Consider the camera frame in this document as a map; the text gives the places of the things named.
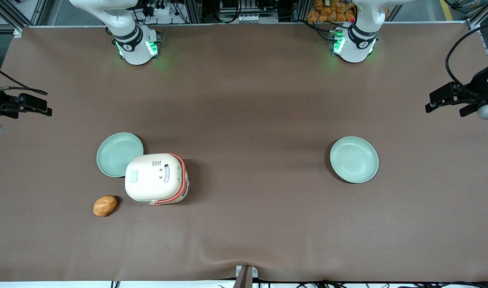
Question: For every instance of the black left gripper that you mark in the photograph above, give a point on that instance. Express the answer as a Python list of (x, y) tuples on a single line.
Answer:
[(474, 85)]

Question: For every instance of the cream rice cooker orange trim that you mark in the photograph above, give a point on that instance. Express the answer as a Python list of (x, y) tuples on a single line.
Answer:
[(155, 180)]

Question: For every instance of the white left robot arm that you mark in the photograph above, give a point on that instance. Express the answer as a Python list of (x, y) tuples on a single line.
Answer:
[(354, 46)]

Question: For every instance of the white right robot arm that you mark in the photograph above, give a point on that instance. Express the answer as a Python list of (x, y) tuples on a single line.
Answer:
[(135, 48)]

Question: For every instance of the pale green plate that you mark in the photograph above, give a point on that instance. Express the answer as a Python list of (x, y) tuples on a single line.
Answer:
[(117, 154), (354, 160)]

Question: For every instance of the orange-brown potato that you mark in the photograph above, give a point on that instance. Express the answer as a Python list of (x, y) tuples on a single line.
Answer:
[(105, 205)]

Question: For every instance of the white power strip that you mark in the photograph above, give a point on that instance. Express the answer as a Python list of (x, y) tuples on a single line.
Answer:
[(159, 8)]

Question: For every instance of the bag of orange bread rolls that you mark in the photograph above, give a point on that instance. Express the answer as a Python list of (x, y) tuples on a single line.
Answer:
[(330, 11)]

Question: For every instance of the brown table cover mat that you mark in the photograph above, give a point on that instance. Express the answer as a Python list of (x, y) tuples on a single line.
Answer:
[(248, 104)]

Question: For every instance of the white terminal block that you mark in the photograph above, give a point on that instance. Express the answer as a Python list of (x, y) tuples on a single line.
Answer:
[(248, 17)]

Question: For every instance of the aluminium frame post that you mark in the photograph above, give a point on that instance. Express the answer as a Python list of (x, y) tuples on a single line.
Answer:
[(482, 14), (21, 14)]

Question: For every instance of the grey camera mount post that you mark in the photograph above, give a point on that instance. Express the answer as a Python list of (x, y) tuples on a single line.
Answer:
[(246, 276)]

